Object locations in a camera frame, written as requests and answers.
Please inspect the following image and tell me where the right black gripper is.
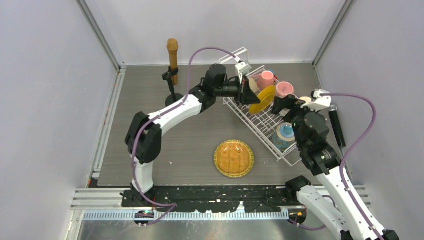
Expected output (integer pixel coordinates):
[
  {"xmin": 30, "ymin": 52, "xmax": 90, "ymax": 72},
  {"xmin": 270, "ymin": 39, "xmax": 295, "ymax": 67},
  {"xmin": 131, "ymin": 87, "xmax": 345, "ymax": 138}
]
[{"xmin": 271, "ymin": 94, "xmax": 321, "ymax": 149}]

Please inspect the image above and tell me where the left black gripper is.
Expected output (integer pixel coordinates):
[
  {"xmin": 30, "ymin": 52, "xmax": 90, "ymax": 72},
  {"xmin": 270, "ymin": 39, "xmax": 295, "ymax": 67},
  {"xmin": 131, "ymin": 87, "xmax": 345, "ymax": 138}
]
[{"xmin": 214, "ymin": 75, "xmax": 261, "ymax": 106}]

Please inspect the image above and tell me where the yellow patterned plate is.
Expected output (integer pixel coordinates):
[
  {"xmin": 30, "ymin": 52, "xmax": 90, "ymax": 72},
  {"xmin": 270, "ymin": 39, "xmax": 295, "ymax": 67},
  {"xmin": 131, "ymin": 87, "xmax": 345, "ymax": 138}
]
[{"xmin": 248, "ymin": 85, "xmax": 276, "ymax": 115}]

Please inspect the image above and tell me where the yellow woven bamboo plate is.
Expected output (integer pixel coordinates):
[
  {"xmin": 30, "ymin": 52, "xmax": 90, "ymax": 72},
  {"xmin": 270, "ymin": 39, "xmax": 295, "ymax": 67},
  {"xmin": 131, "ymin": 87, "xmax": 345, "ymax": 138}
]
[{"xmin": 213, "ymin": 139, "xmax": 255, "ymax": 179}]

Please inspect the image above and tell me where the beige ceramic bowl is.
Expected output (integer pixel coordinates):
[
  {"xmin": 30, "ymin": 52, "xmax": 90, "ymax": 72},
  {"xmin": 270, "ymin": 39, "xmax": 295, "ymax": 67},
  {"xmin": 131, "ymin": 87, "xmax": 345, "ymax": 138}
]
[{"xmin": 248, "ymin": 77, "xmax": 259, "ymax": 94}]

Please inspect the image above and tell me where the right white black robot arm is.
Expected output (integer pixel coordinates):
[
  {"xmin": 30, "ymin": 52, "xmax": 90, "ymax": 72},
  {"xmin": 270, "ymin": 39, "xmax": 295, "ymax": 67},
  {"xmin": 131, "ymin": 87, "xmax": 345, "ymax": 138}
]
[{"xmin": 272, "ymin": 89, "xmax": 399, "ymax": 240}]

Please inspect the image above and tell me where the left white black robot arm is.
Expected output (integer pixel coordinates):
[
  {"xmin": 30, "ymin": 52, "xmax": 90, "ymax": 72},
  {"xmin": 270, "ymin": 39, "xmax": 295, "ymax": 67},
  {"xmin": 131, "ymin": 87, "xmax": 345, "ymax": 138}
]
[{"xmin": 124, "ymin": 61, "xmax": 260, "ymax": 207}]

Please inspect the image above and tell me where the pink floral cup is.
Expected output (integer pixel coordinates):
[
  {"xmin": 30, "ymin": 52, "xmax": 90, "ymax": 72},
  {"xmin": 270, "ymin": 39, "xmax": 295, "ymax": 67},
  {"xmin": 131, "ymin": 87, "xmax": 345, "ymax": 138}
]
[{"xmin": 275, "ymin": 81, "xmax": 295, "ymax": 98}]

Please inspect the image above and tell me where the pink plastic cup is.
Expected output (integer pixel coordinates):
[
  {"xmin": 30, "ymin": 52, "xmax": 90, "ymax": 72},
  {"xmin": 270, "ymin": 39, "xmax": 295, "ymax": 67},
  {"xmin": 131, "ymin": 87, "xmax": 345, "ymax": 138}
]
[{"xmin": 256, "ymin": 70, "xmax": 275, "ymax": 91}]

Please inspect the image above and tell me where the cream floral cup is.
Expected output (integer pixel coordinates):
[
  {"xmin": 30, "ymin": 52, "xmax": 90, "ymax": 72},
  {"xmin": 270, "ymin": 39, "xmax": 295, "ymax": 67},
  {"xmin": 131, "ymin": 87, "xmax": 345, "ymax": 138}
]
[{"xmin": 299, "ymin": 96, "xmax": 312, "ymax": 103}]

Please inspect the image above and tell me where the blue patterned bowl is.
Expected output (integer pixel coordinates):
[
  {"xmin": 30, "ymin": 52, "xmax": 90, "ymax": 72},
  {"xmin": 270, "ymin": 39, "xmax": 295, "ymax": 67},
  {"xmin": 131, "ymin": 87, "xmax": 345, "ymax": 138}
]
[{"xmin": 271, "ymin": 122, "xmax": 295, "ymax": 152}]

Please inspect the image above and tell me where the black silver microphone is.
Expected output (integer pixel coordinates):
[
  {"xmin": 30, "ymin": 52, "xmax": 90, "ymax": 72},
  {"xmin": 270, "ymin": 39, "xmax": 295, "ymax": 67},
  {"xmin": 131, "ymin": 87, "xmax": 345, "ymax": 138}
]
[{"xmin": 328, "ymin": 105, "xmax": 346, "ymax": 149}]

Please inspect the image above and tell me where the brown microphone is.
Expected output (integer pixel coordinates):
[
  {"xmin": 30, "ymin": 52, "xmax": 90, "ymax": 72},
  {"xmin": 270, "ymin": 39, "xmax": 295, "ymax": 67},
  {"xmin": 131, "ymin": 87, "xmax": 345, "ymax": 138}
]
[{"xmin": 166, "ymin": 38, "xmax": 179, "ymax": 71}]

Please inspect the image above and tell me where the white wire dish rack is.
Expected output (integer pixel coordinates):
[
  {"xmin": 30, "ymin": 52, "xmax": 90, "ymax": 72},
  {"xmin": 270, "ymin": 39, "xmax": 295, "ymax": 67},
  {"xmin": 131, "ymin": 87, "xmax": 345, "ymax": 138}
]
[{"xmin": 223, "ymin": 65, "xmax": 302, "ymax": 167}]

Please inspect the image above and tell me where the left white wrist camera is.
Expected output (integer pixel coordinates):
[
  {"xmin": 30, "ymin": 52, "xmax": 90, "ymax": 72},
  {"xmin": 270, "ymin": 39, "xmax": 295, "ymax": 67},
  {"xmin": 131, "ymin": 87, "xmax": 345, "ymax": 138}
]
[{"xmin": 234, "ymin": 60, "xmax": 252, "ymax": 79}]

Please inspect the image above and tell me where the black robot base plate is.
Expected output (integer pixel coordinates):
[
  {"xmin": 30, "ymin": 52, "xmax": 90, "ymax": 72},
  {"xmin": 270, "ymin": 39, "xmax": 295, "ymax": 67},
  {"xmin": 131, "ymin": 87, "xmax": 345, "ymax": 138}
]
[{"xmin": 120, "ymin": 185, "xmax": 304, "ymax": 213}]

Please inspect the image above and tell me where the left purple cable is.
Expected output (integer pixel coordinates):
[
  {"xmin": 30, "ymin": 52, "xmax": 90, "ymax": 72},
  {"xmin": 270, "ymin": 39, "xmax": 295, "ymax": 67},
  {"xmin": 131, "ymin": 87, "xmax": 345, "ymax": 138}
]
[{"xmin": 131, "ymin": 46, "xmax": 241, "ymax": 227}]

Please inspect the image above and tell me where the purple cable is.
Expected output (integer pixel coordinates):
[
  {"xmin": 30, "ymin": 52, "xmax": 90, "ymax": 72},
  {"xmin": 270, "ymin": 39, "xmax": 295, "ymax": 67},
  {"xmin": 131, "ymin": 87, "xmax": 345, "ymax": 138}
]
[
  {"xmin": 131, "ymin": 46, "xmax": 241, "ymax": 227},
  {"xmin": 287, "ymin": 93, "xmax": 387, "ymax": 240}
]

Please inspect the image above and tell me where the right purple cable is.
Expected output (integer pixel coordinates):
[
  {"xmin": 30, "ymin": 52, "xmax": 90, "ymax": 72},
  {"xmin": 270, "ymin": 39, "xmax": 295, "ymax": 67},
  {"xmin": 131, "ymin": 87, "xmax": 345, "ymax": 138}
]
[{"xmin": 287, "ymin": 93, "xmax": 387, "ymax": 240}]

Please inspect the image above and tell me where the left aluminium rail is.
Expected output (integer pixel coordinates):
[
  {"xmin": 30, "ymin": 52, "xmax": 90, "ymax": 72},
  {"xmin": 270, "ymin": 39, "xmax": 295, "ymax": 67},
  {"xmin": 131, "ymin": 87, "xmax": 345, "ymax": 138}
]
[{"xmin": 86, "ymin": 64, "xmax": 127, "ymax": 188}]

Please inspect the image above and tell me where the slotted cable duct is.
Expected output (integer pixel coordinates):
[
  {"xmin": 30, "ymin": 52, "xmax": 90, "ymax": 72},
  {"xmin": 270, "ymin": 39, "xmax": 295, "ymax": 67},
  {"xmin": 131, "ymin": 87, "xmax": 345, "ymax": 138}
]
[{"xmin": 82, "ymin": 209, "xmax": 289, "ymax": 221}]

